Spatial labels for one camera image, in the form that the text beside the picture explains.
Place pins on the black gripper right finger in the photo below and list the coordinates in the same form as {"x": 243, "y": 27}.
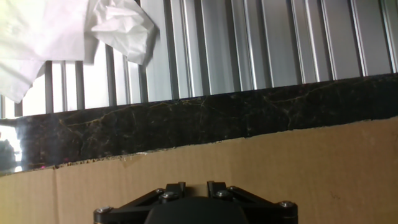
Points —
{"x": 258, "y": 205}

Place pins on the brown cardboard sheet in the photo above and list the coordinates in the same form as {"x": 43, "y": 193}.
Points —
{"x": 248, "y": 174}

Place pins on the crumpled white tissue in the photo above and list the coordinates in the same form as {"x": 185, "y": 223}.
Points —
{"x": 127, "y": 28}

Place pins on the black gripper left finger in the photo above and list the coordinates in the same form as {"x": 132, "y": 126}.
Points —
{"x": 140, "y": 203}

